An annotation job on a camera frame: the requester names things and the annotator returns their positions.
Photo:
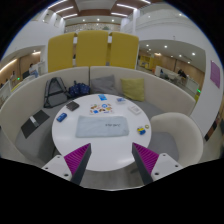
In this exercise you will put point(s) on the round white table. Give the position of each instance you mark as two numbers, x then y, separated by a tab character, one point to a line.
108	153

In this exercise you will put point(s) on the blue yellow toy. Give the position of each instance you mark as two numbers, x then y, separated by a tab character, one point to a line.
142	129

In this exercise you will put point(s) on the beige armchair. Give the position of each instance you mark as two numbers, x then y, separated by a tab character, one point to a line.
177	135

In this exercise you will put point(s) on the curved beige sofa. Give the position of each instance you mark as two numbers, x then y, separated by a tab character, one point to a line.
160	97

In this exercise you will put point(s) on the white small box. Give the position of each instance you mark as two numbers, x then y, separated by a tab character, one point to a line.
134	109

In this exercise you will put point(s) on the small blue white card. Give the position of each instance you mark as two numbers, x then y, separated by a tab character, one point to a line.
120	100

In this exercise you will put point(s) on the light blue towel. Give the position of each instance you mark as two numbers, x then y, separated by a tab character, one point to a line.
93	127

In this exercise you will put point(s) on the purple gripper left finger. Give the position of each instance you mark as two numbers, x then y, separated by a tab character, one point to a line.
77	161

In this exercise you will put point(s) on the grey cushion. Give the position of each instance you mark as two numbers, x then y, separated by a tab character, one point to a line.
104	85

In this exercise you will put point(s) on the black laptop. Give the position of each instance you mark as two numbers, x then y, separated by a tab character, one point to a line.
33	123

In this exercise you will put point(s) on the dark blue bag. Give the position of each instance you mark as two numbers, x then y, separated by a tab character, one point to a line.
78	90

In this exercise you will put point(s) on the yellow partition panel left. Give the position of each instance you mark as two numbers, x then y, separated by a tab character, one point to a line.
60	52

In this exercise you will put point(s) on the grey backpack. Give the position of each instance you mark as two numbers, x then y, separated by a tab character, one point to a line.
55	93

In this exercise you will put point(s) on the blue box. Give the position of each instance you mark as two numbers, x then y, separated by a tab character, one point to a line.
61	117

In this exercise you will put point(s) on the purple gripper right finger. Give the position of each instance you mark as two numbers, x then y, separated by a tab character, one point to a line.
145	160

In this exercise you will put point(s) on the purple wall poster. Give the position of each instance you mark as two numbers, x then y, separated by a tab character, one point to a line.
215	74

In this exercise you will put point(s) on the yellow partition panel right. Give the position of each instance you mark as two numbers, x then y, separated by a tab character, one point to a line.
124	50

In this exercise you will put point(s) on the colourful sticker sheet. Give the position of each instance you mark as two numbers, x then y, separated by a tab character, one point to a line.
101	108

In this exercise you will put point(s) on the yellow-green cushion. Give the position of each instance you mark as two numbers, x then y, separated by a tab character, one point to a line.
133	88

